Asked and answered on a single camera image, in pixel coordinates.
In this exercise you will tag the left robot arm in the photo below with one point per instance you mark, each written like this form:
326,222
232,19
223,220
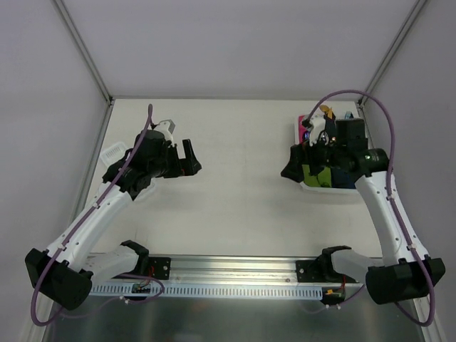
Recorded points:
64,272

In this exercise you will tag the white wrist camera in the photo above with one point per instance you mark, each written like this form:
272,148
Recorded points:
316,126
166,127

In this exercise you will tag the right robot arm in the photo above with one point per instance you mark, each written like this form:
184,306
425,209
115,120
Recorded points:
407,271

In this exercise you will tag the pink napkin roll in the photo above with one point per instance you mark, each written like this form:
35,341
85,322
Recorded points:
303,132

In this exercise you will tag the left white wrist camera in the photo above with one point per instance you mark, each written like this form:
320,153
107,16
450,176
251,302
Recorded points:
166,127

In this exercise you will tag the large white storage bin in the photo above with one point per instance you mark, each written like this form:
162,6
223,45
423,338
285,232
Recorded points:
319,189

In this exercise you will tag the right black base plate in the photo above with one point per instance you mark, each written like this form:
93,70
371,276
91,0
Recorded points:
310,271

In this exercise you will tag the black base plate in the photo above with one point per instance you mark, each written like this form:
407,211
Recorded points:
310,271
158,267

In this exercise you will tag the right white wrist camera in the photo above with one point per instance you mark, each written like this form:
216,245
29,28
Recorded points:
316,126

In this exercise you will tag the middle green napkin roll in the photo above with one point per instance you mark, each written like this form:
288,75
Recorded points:
324,178

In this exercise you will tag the aluminium mounting rail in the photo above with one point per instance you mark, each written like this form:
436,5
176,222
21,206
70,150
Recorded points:
241,270

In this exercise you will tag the blue napkin roll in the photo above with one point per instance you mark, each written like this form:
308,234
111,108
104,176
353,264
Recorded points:
341,180

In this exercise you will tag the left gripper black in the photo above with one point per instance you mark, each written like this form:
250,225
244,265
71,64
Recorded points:
179,164

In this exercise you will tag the white slotted cable duct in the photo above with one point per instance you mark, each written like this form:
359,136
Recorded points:
209,291

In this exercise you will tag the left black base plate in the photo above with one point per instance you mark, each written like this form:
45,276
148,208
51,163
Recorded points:
158,267

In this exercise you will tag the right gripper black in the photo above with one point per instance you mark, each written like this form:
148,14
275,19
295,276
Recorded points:
306,161

